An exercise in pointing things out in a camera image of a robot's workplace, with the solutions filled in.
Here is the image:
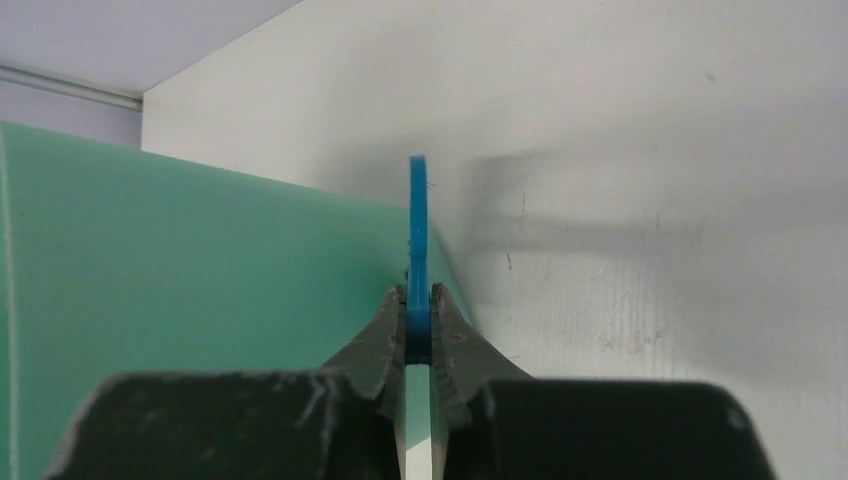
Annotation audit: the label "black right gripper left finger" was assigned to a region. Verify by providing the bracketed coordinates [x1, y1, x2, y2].
[45, 286, 406, 479]

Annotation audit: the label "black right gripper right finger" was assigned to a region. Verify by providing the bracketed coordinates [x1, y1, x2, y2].
[430, 284, 775, 479]

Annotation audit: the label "blue hand brush black bristles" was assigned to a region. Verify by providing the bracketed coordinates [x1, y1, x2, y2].
[406, 155, 432, 365]

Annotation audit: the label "green plastic bin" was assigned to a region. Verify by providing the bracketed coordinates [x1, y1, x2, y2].
[0, 122, 475, 480]

